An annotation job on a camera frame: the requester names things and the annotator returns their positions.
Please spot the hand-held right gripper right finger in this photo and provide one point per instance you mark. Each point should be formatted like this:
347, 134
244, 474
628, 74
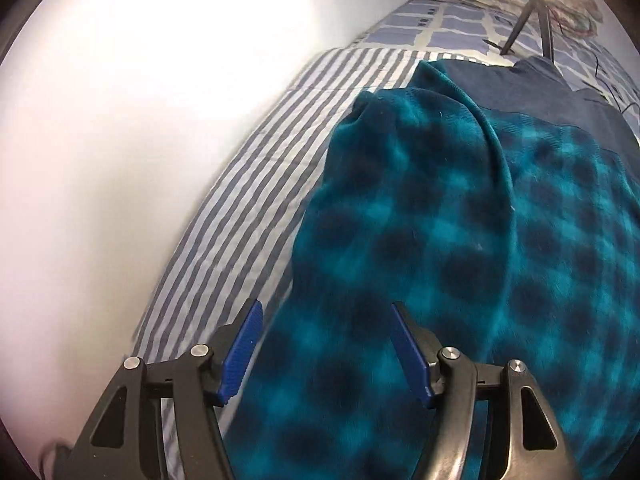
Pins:
407, 351

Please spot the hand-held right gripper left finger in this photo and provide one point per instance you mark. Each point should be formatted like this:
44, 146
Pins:
242, 351

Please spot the teal plaid fleece jacket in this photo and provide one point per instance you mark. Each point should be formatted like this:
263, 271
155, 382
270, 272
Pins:
425, 210

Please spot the grey striped bed sheet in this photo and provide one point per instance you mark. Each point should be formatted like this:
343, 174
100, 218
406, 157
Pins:
260, 185

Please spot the blue checked bed sheet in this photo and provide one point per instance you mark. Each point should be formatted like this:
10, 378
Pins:
450, 25

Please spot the black tripod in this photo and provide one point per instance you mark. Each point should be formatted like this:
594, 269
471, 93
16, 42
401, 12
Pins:
520, 25

